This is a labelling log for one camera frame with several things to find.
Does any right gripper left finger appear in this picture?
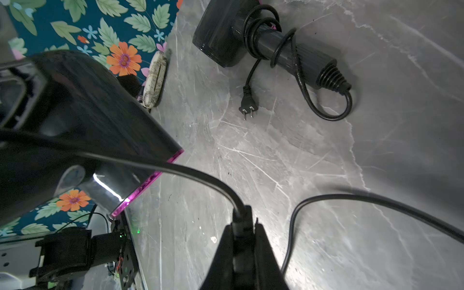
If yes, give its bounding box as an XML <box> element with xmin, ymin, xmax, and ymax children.
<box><xmin>200</xmin><ymin>225</ymin><xmax>234</xmax><ymax>290</ymax></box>

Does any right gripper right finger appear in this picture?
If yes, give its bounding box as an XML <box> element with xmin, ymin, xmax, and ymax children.
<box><xmin>254</xmin><ymin>219</ymin><xmax>289</xmax><ymax>290</ymax></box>

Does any dark grey hair dryer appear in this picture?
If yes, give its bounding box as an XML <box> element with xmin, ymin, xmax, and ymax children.
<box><xmin>1</xmin><ymin>50</ymin><xmax>182</xmax><ymax>224</ymax></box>
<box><xmin>193</xmin><ymin>1</ymin><xmax>351</xmax><ymax>94</ymax></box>

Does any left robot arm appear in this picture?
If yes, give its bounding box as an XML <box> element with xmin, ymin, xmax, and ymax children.
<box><xmin>1</xmin><ymin>7</ymin><xmax>47</xmax><ymax>129</ymax></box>

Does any rolled beige cloth bundle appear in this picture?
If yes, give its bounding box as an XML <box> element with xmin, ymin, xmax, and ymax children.
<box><xmin>141</xmin><ymin>51</ymin><xmax>167</xmax><ymax>110</ymax></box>

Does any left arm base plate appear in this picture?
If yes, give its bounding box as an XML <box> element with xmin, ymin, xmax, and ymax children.
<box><xmin>29</xmin><ymin>228</ymin><xmax>138</xmax><ymax>290</ymax></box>

